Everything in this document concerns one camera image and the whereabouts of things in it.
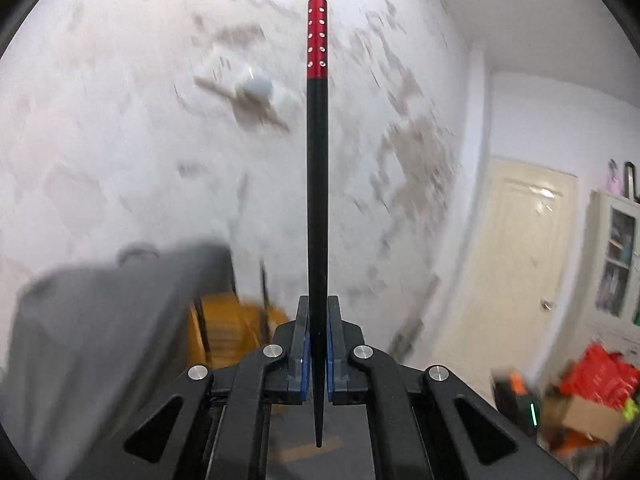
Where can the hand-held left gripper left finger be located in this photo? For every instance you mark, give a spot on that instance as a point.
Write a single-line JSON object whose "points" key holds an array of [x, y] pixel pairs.
{"points": [[302, 360]]}

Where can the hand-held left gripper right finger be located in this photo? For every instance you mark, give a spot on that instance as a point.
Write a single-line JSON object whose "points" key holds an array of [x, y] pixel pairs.
{"points": [[332, 370]]}

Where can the wooden slatted utensil holder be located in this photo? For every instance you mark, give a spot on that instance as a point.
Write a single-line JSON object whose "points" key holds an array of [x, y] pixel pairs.
{"points": [[225, 325]]}

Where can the black chopstick with red end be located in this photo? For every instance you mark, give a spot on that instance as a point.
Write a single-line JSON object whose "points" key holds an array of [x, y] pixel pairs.
{"points": [[318, 160]]}

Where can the brown cardboard box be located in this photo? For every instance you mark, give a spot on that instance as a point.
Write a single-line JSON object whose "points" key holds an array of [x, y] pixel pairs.
{"points": [[585, 420]]}

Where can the red plastic bag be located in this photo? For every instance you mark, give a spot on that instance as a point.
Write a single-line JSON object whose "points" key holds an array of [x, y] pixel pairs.
{"points": [[600, 375]]}

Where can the cream panel door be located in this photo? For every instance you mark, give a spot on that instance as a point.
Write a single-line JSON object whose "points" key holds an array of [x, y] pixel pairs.
{"points": [[505, 260]]}

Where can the white glass-door cabinet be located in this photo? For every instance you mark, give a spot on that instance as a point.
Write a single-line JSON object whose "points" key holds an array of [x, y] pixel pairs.
{"points": [[617, 260]]}

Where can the grey tablecloth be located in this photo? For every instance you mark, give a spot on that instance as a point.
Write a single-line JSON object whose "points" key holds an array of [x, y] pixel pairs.
{"points": [[100, 335]]}

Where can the pink object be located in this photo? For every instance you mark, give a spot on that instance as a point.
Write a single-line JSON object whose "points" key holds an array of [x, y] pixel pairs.
{"points": [[613, 180]]}

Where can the white light bulb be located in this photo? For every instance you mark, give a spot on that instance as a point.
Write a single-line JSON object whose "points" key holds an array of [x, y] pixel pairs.
{"points": [[255, 85]]}

